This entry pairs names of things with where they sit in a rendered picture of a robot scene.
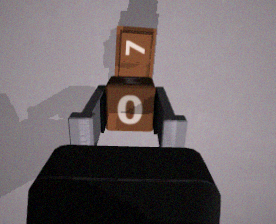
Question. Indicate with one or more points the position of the brown cube with white number 7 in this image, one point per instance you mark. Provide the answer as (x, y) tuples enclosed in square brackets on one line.
[(135, 47)]

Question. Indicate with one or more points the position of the brown rectangular tray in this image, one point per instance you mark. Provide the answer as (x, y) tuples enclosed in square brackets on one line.
[(134, 70)]

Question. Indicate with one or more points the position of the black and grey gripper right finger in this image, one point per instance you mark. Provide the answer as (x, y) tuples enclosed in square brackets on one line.
[(170, 128)]

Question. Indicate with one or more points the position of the brown cube with white digit 0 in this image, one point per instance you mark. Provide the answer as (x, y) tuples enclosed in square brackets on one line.
[(130, 103)]

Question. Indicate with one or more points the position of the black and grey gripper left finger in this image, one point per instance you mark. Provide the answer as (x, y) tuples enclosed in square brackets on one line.
[(85, 127)]

